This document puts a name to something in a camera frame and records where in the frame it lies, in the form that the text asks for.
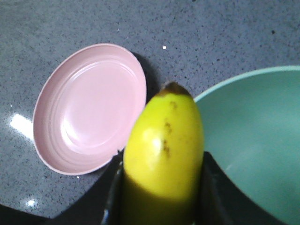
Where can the green bowl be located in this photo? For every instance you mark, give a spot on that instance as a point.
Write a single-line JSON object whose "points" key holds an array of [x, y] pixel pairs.
{"points": [[251, 128]]}

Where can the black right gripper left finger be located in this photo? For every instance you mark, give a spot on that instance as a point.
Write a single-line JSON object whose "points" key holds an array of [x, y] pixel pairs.
{"points": [[99, 206]]}

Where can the yellow banana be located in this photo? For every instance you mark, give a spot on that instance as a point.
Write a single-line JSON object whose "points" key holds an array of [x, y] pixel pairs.
{"points": [[163, 160]]}

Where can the pink plate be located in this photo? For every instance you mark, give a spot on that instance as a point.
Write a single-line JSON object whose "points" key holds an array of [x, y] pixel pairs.
{"points": [[86, 109]]}

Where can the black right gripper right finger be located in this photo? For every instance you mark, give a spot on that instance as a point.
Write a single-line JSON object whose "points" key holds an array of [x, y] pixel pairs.
{"points": [[229, 199]]}

